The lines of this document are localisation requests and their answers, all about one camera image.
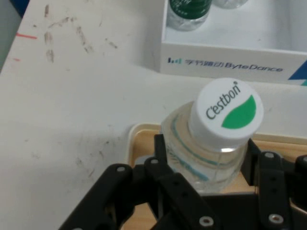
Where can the white box with blue side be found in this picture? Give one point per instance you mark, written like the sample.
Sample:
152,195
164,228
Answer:
216,55

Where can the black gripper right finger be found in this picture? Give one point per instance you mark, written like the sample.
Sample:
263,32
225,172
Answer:
273,182

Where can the clear water bottle green label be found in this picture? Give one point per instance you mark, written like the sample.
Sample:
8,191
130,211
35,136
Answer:
225,112
230,3
187,14

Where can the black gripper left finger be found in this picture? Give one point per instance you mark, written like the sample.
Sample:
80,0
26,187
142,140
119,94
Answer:
115,187

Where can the wooden tray with cream rim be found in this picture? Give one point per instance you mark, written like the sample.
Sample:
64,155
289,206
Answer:
141,148

